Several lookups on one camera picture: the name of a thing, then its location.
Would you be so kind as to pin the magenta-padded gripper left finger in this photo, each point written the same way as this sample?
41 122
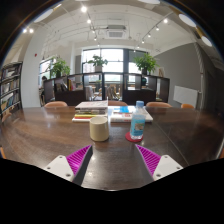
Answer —
63 165

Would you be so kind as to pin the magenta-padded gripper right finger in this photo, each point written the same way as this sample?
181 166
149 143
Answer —
165 165

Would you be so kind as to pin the clear water bottle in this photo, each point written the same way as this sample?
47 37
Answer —
137 123

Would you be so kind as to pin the flat round red coaster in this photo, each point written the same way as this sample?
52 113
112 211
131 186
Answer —
128 137

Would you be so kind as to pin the cream ceramic cup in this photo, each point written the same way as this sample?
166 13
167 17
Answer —
99 129

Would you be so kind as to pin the stack of books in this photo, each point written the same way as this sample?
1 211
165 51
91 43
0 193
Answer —
90 110

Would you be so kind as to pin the white book with red print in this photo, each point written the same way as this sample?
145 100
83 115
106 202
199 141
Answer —
121 117

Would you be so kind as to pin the dark low shelf unit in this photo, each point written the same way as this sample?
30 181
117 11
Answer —
70 98

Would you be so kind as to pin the blue-covered book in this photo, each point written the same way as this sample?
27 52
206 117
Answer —
122 109

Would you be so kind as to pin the white board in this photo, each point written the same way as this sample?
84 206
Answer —
185 96

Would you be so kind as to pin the person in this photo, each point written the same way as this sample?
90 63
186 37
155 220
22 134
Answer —
144 81

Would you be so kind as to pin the tall dark bookshelf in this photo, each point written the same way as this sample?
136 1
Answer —
10 90

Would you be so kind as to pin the leafy green potted plant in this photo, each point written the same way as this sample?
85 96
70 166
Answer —
97 61
145 63
60 68

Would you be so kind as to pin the ceiling air conditioner unit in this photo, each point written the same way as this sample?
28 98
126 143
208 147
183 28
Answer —
116 32

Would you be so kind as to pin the ceiling lights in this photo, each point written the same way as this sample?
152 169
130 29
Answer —
186 20

